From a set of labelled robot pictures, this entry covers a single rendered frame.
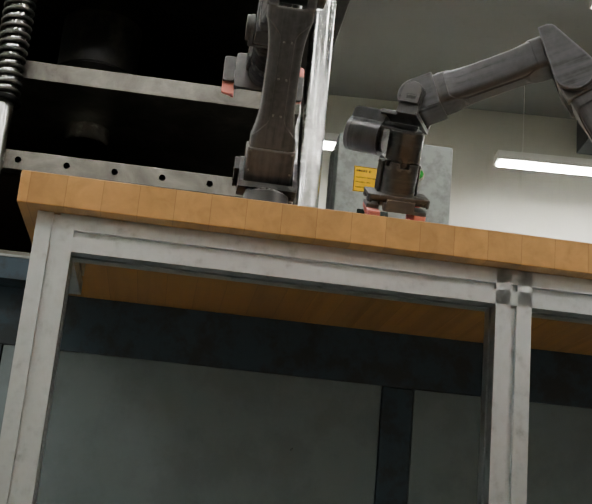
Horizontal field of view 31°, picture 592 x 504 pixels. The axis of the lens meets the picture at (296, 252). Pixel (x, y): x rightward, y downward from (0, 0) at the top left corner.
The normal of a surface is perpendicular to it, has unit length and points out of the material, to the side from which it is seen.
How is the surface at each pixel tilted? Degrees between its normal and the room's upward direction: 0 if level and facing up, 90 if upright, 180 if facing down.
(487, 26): 180
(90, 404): 90
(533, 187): 90
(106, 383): 90
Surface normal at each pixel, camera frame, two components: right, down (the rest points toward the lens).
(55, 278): 0.14, -0.27
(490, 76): -0.33, -0.25
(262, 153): 0.07, 0.24
